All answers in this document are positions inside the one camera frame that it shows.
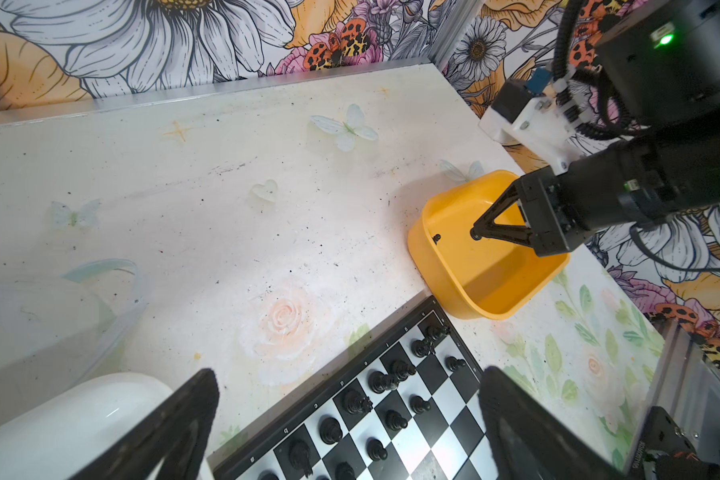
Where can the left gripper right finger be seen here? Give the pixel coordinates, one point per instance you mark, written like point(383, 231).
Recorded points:
point(527, 442)

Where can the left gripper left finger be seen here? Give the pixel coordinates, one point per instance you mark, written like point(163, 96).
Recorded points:
point(170, 442)

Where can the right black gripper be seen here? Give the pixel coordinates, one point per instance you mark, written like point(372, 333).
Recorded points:
point(642, 181)

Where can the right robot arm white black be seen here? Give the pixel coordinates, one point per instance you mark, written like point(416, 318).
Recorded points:
point(659, 67)

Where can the yellow plastic bin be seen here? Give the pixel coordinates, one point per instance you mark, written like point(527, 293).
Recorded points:
point(472, 279)

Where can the white plastic bin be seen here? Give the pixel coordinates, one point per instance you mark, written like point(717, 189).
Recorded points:
point(60, 437)

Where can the black and white chessboard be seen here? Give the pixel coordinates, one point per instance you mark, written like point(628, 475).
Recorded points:
point(406, 407)

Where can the clear plastic lid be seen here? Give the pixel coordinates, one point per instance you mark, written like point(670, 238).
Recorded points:
point(56, 331)

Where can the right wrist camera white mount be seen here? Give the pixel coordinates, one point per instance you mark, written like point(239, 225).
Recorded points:
point(541, 114)

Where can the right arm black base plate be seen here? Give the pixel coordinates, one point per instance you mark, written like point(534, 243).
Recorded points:
point(664, 451)

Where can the aluminium frame rail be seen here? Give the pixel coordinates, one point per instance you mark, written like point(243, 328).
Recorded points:
point(686, 384)

